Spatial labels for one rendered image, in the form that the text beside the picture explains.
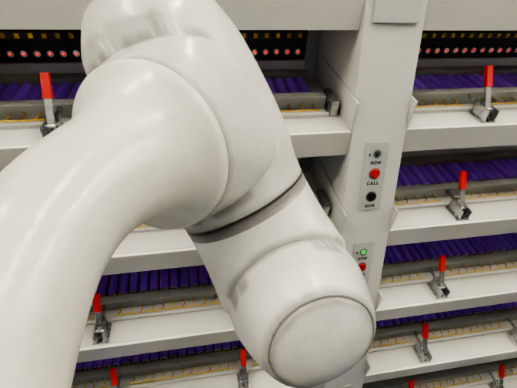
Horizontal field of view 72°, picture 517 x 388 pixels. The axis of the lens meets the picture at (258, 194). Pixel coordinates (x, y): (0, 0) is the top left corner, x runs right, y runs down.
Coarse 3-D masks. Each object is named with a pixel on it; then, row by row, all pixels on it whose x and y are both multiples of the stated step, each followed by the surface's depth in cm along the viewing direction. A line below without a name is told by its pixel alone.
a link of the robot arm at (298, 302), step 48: (288, 192) 24; (192, 240) 27; (240, 240) 24; (288, 240) 24; (336, 240) 26; (240, 288) 24; (288, 288) 21; (336, 288) 21; (240, 336) 24; (288, 336) 21; (336, 336) 21; (288, 384) 23
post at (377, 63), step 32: (320, 32) 68; (352, 32) 55; (384, 32) 52; (416, 32) 53; (352, 64) 55; (384, 64) 54; (416, 64) 55; (384, 96) 56; (384, 128) 58; (320, 160) 73; (352, 160) 59; (352, 192) 62; (384, 192) 63; (352, 224) 65; (384, 224) 66; (384, 256) 69; (352, 384) 83
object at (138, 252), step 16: (320, 176) 73; (320, 192) 69; (336, 208) 66; (144, 224) 64; (336, 224) 66; (128, 240) 62; (144, 240) 62; (160, 240) 62; (176, 240) 62; (112, 256) 59; (128, 256) 59; (144, 256) 60; (160, 256) 61; (176, 256) 61; (192, 256) 62; (112, 272) 61; (128, 272) 62
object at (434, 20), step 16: (432, 0) 52; (448, 0) 52; (464, 0) 52; (480, 0) 53; (496, 0) 53; (512, 0) 54; (432, 16) 53; (448, 16) 53; (464, 16) 54; (480, 16) 54; (496, 16) 55; (512, 16) 55
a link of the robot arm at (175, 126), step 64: (128, 0) 20; (192, 0) 21; (128, 64) 18; (192, 64) 19; (256, 64) 24; (64, 128) 16; (128, 128) 16; (192, 128) 18; (256, 128) 21; (0, 192) 13; (64, 192) 13; (128, 192) 15; (192, 192) 19; (256, 192) 23; (0, 256) 11; (64, 256) 12; (0, 320) 10; (64, 320) 12; (0, 384) 10; (64, 384) 12
